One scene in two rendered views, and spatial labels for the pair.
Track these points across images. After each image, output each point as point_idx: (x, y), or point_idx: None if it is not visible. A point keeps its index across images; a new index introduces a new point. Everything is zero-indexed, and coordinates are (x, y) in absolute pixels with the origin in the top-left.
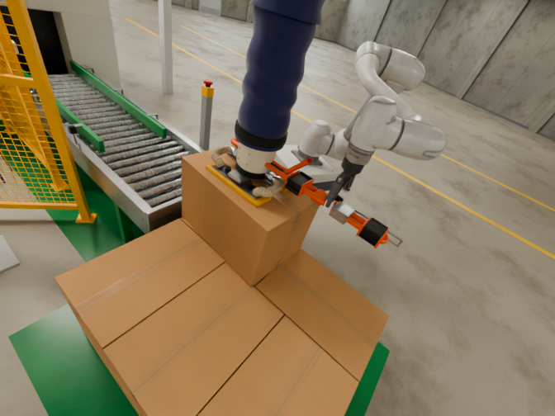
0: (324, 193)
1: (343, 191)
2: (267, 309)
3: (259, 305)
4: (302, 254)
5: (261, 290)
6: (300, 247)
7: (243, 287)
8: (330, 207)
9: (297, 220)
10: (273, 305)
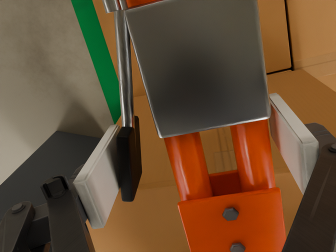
0: (210, 227)
1: (99, 191)
2: (310, 4)
3: (317, 21)
4: (133, 82)
5: (288, 50)
6: (133, 100)
7: (316, 76)
8: (296, 117)
9: (213, 155)
10: (290, 4)
